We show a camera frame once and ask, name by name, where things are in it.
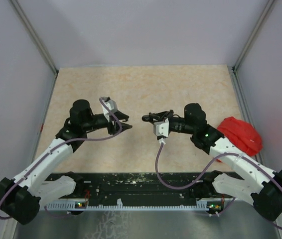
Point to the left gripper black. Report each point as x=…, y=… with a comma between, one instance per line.
x=112, y=129

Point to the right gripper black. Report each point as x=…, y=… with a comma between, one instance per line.
x=161, y=116

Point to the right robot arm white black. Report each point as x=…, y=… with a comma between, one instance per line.
x=259, y=186

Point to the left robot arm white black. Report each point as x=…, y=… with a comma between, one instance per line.
x=26, y=193

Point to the red cloth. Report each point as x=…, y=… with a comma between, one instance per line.
x=241, y=134

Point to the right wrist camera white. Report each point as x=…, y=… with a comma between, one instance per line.
x=161, y=131

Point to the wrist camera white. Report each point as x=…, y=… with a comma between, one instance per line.
x=108, y=106
x=161, y=131

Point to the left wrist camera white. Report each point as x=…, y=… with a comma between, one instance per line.
x=108, y=106

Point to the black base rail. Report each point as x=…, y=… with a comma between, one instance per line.
x=138, y=189

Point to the white cable duct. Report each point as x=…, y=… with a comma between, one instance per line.
x=70, y=205

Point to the left aluminium frame post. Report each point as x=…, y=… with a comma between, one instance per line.
x=16, y=6

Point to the aluminium frame post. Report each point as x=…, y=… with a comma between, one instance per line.
x=16, y=6
x=254, y=34

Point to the right aluminium frame post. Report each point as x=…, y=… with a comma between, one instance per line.
x=254, y=34

